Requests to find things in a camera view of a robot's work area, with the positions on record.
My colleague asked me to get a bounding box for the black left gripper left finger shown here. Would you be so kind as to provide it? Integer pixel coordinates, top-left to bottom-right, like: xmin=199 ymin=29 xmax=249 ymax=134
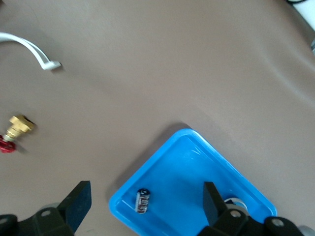
xmin=0 ymin=180 xmax=92 ymax=236

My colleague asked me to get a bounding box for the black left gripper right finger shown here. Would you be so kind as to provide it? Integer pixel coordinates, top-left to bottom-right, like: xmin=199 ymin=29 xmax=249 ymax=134
xmin=196 ymin=181 xmax=303 ymax=236

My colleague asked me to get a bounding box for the light blue desk bell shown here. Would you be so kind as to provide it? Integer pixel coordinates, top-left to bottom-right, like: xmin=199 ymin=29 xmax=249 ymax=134
xmin=222 ymin=195 xmax=248 ymax=212

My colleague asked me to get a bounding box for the small dark striped capacitor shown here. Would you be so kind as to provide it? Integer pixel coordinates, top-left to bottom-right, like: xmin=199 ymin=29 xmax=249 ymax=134
xmin=134 ymin=188 xmax=151 ymax=214

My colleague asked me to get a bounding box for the blue plastic tray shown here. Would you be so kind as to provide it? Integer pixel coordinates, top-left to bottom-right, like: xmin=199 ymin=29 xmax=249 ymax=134
xmin=108 ymin=128 xmax=278 ymax=236

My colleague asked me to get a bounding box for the brown table cover mat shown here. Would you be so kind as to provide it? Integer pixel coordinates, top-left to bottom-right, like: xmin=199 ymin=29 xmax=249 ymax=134
xmin=0 ymin=0 xmax=315 ymax=236

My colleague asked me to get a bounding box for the brass valve red handle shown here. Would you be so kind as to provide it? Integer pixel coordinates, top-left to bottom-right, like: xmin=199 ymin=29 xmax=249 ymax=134
xmin=0 ymin=115 xmax=35 ymax=154

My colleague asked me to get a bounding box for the white curved plastic bracket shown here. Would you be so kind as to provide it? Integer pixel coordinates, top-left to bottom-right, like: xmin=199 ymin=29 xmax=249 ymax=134
xmin=0 ymin=31 xmax=62 ymax=71

